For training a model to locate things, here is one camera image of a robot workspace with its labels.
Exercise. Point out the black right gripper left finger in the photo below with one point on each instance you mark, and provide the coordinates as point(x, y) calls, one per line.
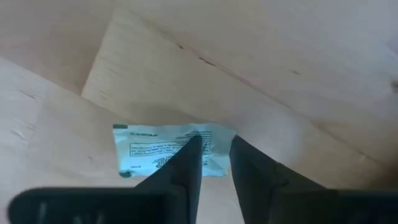
point(174, 199)

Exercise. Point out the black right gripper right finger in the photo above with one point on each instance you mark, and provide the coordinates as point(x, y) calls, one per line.
point(273, 193)

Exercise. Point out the green white sweetener packet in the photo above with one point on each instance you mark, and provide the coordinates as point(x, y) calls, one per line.
point(146, 149)

